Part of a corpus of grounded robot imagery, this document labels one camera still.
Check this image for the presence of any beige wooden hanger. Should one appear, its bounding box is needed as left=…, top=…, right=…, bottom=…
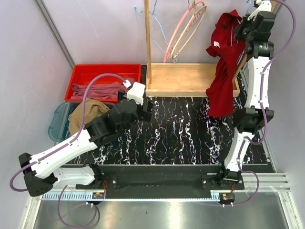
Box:
left=171, top=0, right=207, bottom=61

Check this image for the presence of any wooden rack base tray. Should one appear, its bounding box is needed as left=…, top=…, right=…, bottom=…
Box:
left=145, top=62, right=241, bottom=98

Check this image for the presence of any tan brown garment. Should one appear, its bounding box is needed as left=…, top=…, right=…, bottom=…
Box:
left=68, top=98, right=109, bottom=136

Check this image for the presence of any pink plastic hanger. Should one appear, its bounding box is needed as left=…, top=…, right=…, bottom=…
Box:
left=163, top=0, right=205, bottom=63

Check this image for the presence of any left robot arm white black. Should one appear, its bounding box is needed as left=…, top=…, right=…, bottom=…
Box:
left=19, top=83, right=153, bottom=197

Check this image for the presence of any teal transparent plastic tub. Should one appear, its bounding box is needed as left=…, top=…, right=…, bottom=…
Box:
left=48, top=102, right=115, bottom=144

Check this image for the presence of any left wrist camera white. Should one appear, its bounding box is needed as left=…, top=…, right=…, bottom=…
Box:
left=123, top=80, right=145, bottom=105

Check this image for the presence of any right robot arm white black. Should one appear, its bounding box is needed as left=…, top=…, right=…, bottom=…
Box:
left=215, top=10, right=275, bottom=189

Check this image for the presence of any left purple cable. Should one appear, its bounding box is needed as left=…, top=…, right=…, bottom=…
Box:
left=9, top=73, right=132, bottom=227

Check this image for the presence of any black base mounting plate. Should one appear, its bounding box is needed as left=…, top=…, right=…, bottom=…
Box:
left=76, top=165, right=244, bottom=201

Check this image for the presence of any mauve pink garment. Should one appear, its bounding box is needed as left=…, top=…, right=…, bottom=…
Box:
left=65, top=82, right=127, bottom=101

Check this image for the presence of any red plastic bin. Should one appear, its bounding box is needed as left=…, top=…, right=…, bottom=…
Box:
left=64, top=63, right=142, bottom=102

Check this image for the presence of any left wooden rack post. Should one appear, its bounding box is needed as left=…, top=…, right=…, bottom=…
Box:
left=143, top=0, right=152, bottom=86

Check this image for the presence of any wooden rack post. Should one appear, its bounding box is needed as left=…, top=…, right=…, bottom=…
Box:
left=143, top=0, right=152, bottom=86
left=233, top=0, right=278, bottom=82

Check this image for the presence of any red pleated skirt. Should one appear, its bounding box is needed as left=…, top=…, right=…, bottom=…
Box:
left=206, top=10, right=245, bottom=118

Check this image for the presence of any aluminium rail frame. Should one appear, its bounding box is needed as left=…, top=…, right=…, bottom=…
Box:
left=23, top=173, right=304, bottom=229

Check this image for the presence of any right wooden rack post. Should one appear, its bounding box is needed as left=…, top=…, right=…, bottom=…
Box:
left=233, top=0, right=278, bottom=82

